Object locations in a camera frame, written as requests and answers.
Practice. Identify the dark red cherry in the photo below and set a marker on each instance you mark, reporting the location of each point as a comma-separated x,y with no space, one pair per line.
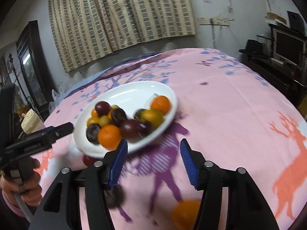
115,197

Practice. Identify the striped checked curtain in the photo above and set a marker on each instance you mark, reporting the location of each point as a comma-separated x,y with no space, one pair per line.
87,30

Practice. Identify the dark framed cabinet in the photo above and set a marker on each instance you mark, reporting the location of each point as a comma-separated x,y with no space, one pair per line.
34,68

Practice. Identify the small yellow-green fruit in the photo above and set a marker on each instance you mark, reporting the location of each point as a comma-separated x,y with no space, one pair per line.
104,121

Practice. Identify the dark water chestnut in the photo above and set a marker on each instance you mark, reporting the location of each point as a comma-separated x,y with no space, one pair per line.
92,133

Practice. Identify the glass jar cream lid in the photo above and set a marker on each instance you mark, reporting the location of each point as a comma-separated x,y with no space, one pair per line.
32,123

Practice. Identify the dark purple tomato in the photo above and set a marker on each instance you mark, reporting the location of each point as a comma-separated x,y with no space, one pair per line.
130,130

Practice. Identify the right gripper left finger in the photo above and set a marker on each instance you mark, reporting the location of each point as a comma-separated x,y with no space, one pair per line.
60,206

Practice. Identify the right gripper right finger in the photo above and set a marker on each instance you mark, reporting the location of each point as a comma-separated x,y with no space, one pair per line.
246,209

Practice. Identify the left hand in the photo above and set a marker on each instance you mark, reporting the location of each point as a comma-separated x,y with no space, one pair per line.
31,195

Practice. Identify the red cherry tomato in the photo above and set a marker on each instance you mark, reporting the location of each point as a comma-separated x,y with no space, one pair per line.
88,161

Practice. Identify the large orange mandarin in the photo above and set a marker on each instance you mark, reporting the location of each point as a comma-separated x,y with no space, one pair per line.
109,137

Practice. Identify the pink deer tablecloth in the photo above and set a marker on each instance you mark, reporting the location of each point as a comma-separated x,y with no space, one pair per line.
228,112

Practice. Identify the black tv stand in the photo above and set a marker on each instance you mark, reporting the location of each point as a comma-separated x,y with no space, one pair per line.
280,57

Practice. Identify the white oval plate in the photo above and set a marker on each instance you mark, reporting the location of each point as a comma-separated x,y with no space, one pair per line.
152,103

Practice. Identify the white power strip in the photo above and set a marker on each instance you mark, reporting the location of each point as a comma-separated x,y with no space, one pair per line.
213,21

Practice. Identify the small orange kumquat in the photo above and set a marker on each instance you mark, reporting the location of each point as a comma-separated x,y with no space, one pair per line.
184,215

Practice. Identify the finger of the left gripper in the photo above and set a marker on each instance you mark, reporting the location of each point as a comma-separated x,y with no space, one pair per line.
53,133

